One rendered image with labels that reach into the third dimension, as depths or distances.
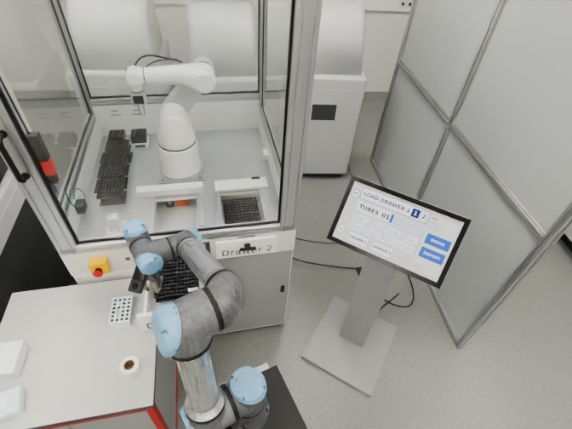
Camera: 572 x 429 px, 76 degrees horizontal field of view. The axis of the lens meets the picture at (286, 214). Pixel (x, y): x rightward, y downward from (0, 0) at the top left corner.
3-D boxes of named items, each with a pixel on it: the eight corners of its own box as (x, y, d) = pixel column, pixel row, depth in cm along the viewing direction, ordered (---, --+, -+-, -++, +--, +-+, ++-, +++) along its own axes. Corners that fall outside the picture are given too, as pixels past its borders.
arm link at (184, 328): (241, 426, 114) (221, 306, 84) (196, 456, 107) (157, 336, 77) (225, 396, 123) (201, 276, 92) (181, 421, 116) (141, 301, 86)
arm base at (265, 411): (277, 414, 128) (279, 403, 122) (241, 443, 121) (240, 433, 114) (253, 380, 137) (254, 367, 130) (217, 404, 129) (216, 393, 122)
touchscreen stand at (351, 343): (369, 397, 211) (428, 300, 139) (300, 357, 225) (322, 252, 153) (395, 328, 243) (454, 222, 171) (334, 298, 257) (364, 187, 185)
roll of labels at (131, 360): (143, 373, 139) (140, 368, 136) (124, 381, 136) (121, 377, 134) (138, 357, 143) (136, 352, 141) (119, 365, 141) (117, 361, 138)
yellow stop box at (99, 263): (109, 275, 160) (105, 265, 155) (92, 277, 159) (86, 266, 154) (111, 265, 164) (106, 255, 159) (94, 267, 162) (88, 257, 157)
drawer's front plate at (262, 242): (277, 252, 178) (277, 237, 170) (216, 259, 172) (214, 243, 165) (276, 249, 179) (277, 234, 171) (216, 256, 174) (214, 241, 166)
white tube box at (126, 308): (131, 325, 152) (129, 321, 150) (110, 328, 151) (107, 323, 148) (134, 300, 161) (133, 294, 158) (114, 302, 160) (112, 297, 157)
